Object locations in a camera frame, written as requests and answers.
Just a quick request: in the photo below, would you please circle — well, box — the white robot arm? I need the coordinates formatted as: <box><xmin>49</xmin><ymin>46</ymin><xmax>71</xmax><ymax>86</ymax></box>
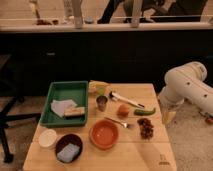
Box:
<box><xmin>158</xmin><ymin>61</ymin><xmax>213</xmax><ymax>124</ymax></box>

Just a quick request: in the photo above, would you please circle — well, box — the small metal cup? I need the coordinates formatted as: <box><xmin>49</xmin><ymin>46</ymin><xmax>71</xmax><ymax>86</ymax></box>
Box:
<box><xmin>96</xmin><ymin>95</ymin><xmax>108</xmax><ymax>112</ymax></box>

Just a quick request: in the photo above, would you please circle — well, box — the green cup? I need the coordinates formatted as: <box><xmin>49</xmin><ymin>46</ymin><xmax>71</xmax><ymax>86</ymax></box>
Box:
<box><xmin>96</xmin><ymin>86</ymin><xmax>106</xmax><ymax>95</ymax></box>

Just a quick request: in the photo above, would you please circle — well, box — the white paper cup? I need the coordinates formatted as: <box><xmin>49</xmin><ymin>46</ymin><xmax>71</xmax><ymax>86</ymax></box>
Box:
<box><xmin>38</xmin><ymin>129</ymin><xmax>57</xmax><ymax>149</ymax></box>

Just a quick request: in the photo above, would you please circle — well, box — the bunch of dark grapes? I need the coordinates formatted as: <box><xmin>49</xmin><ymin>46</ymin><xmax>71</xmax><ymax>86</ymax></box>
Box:
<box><xmin>137</xmin><ymin>118</ymin><xmax>154</xmax><ymax>139</ymax></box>

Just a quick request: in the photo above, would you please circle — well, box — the metal fork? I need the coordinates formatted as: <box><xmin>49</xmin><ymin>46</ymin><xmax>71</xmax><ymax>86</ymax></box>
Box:
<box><xmin>105</xmin><ymin>117</ymin><xmax>134</xmax><ymax>129</ymax></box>

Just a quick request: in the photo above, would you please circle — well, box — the orange round fruit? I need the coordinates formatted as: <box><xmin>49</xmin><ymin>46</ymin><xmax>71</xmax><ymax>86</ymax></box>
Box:
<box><xmin>117</xmin><ymin>104</ymin><xmax>130</xmax><ymax>117</ymax></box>

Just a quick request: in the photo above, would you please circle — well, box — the orange bowl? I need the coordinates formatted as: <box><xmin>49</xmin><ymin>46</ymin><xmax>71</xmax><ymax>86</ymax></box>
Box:
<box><xmin>89</xmin><ymin>119</ymin><xmax>119</xmax><ymax>150</ymax></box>

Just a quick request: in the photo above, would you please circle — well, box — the tan wooden block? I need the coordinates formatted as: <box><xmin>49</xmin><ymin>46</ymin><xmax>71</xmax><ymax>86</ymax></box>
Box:
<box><xmin>64</xmin><ymin>107</ymin><xmax>85</xmax><ymax>117</ymax></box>

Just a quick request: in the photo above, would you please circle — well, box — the green plastic tray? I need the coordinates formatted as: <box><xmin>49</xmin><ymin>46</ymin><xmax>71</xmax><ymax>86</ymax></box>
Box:
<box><xmin>40</xmin><ymin>81</ymin><xmax>88</xmax><ymax>128</ymax></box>

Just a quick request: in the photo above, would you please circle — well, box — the blue sponge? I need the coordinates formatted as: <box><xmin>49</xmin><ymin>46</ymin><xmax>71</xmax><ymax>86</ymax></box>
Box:
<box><xmin>57</xmin><ymin>143</ymin><xmax>80</xmax><ymax>163</ymax></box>

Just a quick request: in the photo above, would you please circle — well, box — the dark brown bowl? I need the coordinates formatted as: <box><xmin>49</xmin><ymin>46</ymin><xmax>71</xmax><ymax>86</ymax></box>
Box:
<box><xmin>55</xmin><ymin>134</ymin><xmax>83</xmax><ymax>163</ymax></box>

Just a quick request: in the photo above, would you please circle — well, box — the white folded cloth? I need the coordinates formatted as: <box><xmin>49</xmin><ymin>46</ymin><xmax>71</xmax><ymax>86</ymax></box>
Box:
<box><xmin>51</xmin><ymin>99</ymin><xmax>77</xmax><ymax>117</ymax></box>

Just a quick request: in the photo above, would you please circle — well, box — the black office chair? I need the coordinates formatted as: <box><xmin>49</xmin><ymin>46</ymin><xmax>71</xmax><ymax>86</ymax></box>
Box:
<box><xmin>0</xmin><ymin>55</ymin><xmax>41</xmax><ymax>163</ymax></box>

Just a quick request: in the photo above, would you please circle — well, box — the white handled kitchen tool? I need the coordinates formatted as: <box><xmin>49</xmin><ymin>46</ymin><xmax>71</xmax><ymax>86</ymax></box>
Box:
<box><xmin>109</xmin><ymin>91</ymin><xmax>145</xmax><ymax>109</ymax></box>

